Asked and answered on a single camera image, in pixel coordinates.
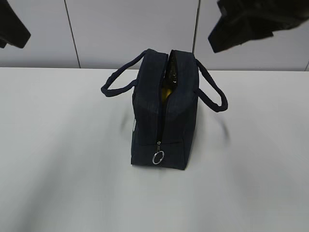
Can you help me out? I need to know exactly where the yellow lemon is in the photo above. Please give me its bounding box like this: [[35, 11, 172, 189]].
[[161, 87, 172, 102]]

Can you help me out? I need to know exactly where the dark navy lunch bag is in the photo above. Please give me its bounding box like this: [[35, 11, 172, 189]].
[[101, 49, 228, 170]]

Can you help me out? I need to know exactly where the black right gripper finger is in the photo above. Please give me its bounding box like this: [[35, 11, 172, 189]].
[[208, 0, 309, 53]]

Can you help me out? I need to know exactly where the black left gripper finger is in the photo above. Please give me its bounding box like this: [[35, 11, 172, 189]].
[[0, 0, 31, 49]]

